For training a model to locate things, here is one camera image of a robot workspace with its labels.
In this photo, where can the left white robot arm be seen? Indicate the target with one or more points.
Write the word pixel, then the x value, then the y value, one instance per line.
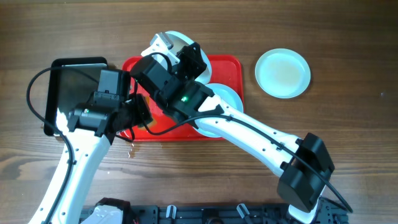
pixel 92 129

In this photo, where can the green orange sponge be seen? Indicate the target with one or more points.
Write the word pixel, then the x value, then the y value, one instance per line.
pixel 146 125

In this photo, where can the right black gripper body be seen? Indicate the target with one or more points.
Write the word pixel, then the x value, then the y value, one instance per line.
pixel 189 67

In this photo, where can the red plastic tray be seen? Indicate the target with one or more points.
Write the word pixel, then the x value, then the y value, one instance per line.
pixel 225 69

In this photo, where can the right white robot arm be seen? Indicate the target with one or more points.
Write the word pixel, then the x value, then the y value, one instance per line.
pixel 302 165

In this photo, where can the black water tray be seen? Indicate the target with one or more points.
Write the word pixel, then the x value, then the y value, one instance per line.
pixel 70 86

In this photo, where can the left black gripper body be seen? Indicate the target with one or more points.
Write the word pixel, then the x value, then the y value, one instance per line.
pixel 142 109

